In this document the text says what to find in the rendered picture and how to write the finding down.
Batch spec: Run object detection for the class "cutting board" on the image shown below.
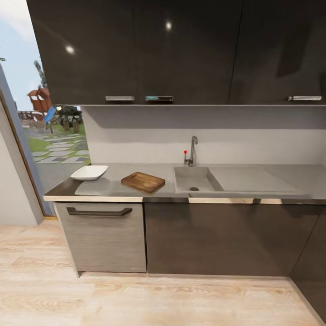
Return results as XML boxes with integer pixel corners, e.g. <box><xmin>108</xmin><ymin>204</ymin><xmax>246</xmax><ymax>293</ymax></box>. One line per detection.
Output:
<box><xmin>121</xmin><ymin>172</ymin><xmax>166</xmax><ymax>193</ymax></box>

